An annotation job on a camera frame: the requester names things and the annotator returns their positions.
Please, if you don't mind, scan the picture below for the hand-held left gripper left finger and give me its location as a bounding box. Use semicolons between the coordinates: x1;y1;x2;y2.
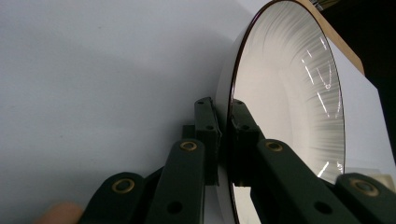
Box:
145;96;223;224

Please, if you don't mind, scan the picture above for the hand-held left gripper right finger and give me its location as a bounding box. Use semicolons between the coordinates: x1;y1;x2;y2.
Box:
228;99;360;224

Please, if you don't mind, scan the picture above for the white plate with dark rim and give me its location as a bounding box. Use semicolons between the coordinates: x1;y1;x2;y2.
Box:
214;0;347;224

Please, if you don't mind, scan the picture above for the beige plastic tray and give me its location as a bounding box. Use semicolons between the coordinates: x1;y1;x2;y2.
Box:
370;173;396;189

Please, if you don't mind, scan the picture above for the light blue board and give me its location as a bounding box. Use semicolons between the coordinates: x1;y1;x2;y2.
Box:
0;0;396;224

